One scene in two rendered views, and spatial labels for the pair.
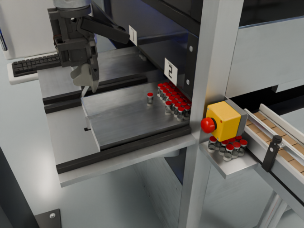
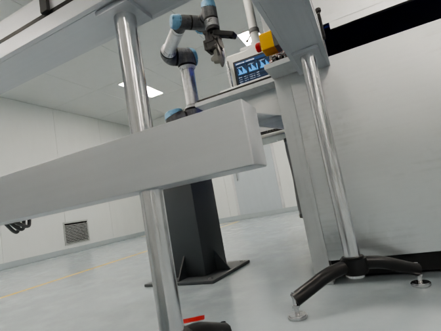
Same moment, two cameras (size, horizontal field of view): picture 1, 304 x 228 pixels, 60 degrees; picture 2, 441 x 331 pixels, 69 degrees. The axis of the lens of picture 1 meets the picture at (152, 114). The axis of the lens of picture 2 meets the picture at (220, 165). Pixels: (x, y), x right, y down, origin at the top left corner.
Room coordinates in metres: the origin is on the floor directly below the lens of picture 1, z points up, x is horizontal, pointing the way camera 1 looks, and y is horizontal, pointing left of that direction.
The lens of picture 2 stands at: (-0.52, -0.91, 0.37)
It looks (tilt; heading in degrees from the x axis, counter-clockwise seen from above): 7 degrees up; 48
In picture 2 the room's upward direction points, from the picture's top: 10 degrees counter-clockwise
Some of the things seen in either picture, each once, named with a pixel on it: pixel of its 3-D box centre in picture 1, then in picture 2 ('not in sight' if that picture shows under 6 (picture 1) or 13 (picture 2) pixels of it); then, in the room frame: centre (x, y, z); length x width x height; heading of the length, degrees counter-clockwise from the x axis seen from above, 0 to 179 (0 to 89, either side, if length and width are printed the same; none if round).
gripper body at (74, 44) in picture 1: (74, 35); (213, 40); (0.57, 0.17, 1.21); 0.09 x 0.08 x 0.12; 114
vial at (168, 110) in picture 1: (168, 108); not in sight; (0.71, -0.05, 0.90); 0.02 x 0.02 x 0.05
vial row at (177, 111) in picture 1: (169, 101); not in sight; (0.75, -0.06, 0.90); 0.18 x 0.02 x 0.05; 23
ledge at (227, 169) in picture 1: (231, 153); (285, 66); (0.54, -0.23, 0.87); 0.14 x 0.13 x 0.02; 114
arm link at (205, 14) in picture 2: not in sight; (209, 12); (0.57, 0.17, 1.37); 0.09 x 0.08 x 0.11; 70
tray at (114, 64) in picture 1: (114, 66); not in sight; (1.02, 0.16, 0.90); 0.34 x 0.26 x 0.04; 114
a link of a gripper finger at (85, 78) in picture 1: (85, 80); (216, 58); (0.55, 0.16, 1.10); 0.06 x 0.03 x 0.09; 114
